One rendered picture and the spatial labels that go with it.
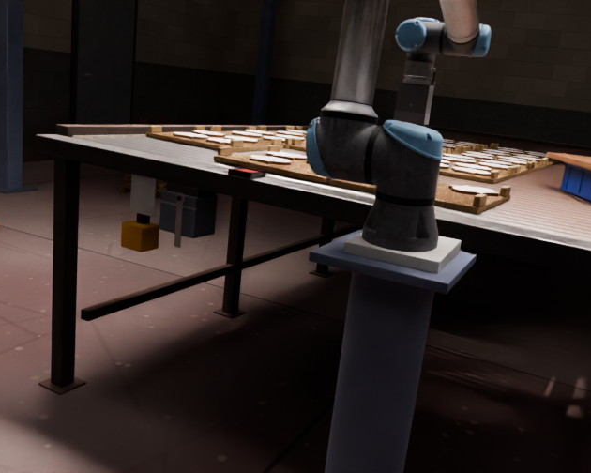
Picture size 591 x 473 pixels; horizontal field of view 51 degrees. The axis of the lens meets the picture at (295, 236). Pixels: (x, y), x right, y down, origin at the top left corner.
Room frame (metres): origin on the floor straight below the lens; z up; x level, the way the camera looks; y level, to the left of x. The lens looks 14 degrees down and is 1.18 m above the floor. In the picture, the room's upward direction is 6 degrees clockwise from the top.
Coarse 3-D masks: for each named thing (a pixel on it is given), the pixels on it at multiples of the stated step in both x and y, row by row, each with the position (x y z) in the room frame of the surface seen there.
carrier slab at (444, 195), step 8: (336, 184) 1.67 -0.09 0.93; (344, 184) 1.66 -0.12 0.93; (352, 184) 1.65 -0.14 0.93; (360, 184) 1.65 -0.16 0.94; (368, 184) 1.66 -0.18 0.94; (440, 184) 1.83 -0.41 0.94; (448, 184) 1.85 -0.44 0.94; (440, 192) 1.66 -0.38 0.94; (448, 192) 1.67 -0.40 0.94; (456, 192) 1.69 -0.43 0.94; (440, 200) 1.53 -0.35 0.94; (448, 200) 1.54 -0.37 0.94; (456, 200) 1.56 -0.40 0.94; (464, 200) 1.57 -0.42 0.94; (472, 200) 1.59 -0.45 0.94; (488, 200) 1.62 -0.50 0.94; (496, 200) 1.64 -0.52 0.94; (504, 200) 1.71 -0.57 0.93; (456, 208) 1.50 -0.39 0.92; (464, 208) 1.49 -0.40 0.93; (472, 208) 1.48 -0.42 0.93; (480, 208) 1.49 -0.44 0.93; (488, 208) 1.56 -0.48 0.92
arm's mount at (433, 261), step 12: (348, 240) 1.17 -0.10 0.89; (360, 240) 1.18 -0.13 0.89; (444, 240) 1.24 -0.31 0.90; (456, 240) 1.25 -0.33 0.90; (348, 252) 1.16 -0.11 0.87; (360, 252) 1.15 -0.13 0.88; (372, 252) 1.14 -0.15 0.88; (384, 252) 1.13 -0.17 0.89; (396, 252) 1.12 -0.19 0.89; (408, 252) 1.12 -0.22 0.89; (420, 252) 1.13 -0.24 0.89; (432, 252) 1.14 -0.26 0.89; (444, 252) 1.15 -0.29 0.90; (456, 252) 1.22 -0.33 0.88; (396, 264) 1.12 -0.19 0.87; (408, 264) 1.11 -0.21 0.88; (420, 264) 1.10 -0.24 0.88; (432, 264) 1.09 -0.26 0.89; (444, 264) 1.12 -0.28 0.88
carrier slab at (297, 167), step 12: (216, 156) 1.90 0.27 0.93; (228, 156) 1.93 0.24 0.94; (240, 156) 1.97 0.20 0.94; (252, 168) 1.83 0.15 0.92; (264, 168) 1.81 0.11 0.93; (276, 168) 1.78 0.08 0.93; (288, 168) 1.80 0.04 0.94; (300, 168) 1.83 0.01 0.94; (312, 180) 1.72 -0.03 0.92; (324, 180) 1.70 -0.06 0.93
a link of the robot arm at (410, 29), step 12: (408, 24) 1.58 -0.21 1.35; (420, 24) 1.57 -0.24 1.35; (432, 24) 1.58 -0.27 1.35; (396, 36) 1.59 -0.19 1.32; (408, 36) 1.57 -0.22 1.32; (420, 36) 1.56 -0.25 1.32; (432, 36) 1.57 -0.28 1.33; (408, 48) 1.57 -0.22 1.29; (420, 48) 1.59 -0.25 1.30; (432, 48) 1.58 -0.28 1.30
